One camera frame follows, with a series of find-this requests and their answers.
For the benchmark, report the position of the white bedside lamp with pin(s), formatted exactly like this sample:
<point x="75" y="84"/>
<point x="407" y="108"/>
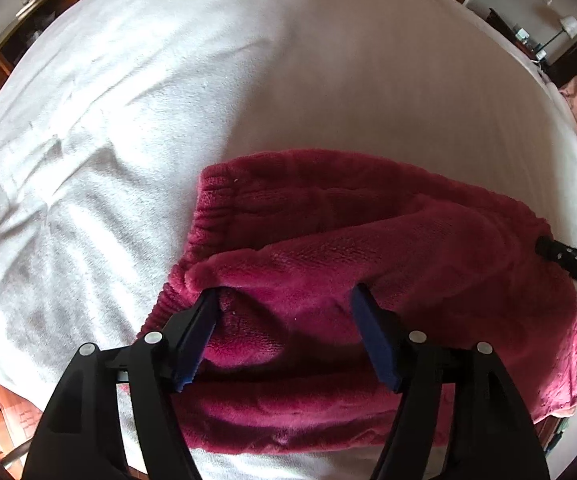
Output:
<point x="570" y="25"/>

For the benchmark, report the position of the red fleece pants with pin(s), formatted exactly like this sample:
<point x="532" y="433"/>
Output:
<point x="368" y="220"/>

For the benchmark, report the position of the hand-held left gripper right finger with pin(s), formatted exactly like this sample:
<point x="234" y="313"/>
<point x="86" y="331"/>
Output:
<point x="376" y="345"/>

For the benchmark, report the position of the white bed blanket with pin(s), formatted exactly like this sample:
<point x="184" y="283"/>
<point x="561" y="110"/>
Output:
<point x="218" y="60"/>

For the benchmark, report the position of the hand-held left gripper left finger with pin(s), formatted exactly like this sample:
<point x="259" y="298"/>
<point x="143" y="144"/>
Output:
<point x="198" y="350"/>

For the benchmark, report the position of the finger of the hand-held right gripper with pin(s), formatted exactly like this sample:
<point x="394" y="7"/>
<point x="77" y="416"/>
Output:
<point x="573" y="260"/>

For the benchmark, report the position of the dark nightstand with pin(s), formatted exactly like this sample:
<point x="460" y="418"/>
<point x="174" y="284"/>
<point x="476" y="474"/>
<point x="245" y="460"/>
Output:
<point x="576" y="60"/>

